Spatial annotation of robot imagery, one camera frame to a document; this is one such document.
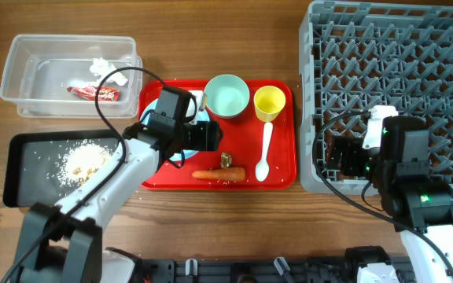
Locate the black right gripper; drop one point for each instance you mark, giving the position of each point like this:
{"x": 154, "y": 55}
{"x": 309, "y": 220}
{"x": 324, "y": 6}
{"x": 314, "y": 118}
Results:
{"x": 352, "y": 147}

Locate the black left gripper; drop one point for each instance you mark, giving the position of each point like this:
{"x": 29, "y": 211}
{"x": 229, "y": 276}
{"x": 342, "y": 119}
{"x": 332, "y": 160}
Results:
{"x": 212, "y": 134}

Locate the mint green bowl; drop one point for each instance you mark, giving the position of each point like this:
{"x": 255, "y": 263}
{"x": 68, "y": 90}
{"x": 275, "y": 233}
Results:
{"x": 228, "y": 95}

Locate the yellow plastic cup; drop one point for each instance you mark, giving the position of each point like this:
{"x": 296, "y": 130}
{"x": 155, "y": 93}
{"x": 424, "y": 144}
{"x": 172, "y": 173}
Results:
{"x": 268, "y": 102}

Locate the red foil wrapper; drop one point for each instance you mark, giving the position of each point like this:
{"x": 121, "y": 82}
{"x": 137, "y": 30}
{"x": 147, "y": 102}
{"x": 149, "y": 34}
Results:
{"x": 90, "y": 92}

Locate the rice and food waste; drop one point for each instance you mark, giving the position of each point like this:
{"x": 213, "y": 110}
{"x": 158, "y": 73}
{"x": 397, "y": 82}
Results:
{"x": 79, "y": 162}

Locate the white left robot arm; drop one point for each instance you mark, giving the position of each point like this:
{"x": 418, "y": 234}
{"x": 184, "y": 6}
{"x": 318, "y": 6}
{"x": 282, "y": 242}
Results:
{"x": 62, "y": 242}

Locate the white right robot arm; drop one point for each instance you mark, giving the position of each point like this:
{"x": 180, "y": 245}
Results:
{"x": 420, "y": 208}

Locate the grey dishwasher rack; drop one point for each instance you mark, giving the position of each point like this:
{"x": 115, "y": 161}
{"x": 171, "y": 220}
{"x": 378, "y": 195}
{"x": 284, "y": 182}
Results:
{"x": 355, "y": 55}

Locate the brown food scrap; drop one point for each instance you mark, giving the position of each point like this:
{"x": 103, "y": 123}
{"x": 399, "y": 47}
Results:
{"x": 226, "y": 160}

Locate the orange carrot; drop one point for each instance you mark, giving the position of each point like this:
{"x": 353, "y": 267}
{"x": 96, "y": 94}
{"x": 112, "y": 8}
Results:
{"x": 234, "y": 174}

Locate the red plastic tray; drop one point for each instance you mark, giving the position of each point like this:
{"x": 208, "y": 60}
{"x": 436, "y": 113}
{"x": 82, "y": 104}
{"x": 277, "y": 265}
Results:
{"x": 242, "y": 139}

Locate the white plastic spoon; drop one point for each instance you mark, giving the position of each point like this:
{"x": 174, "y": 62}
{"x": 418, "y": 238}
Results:
{"x": 262, "y": 167}

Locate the crumpled white tissue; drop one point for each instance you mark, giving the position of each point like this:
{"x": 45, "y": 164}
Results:
{"x": 101, "y": 68}

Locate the black tray bin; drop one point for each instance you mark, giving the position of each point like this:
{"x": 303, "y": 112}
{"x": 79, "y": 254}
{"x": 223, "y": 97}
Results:
{"x": 31, "y": 157}

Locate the clear plastic bin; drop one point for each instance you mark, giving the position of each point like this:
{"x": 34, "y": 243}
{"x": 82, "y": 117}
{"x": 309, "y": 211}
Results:
{"x": 40, "y": 68}

